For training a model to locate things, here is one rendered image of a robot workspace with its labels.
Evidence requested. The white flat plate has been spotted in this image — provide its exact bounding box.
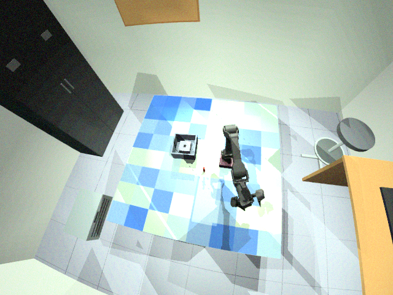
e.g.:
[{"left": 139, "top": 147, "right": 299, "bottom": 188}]
[{"left": 179, "top": 141, "right": 192, "bottom": 154}]

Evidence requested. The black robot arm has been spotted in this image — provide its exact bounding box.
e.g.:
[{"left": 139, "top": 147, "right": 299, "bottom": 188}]
[{"left": 221, "top": 124, "right": 254, "bottom": 209}]

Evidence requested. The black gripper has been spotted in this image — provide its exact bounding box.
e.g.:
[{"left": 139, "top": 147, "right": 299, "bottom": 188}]
[{"left": 230, "top": 189, "right": 265, "bottom": 211}]

